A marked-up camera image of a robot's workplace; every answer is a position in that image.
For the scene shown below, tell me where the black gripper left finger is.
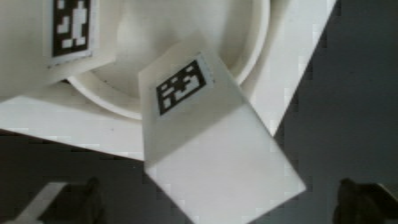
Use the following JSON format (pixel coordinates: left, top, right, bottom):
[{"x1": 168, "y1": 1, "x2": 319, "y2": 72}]
[{"x1": 13, "y1": 178, "x2": 106, "y2": 224}]

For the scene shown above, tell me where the white stool leg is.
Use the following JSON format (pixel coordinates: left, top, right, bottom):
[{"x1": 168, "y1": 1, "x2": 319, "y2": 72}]
[
  {"x1": 140, "y1": 51, "x2": 305, "y2": 224},
  {"x1": 0, "y1": 0, "x2": 122, "y2": 102}
]

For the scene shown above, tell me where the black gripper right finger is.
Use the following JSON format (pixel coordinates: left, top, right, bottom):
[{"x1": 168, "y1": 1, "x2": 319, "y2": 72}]
[{"x1": 331, "y1": 178, "x2": 398, "y2": 224}]

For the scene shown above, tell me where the white right fence rail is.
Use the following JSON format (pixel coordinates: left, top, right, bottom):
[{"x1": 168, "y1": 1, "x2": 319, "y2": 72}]
[{"x1": 241, "y1": 0, "x2": 337, "y2": 134}]

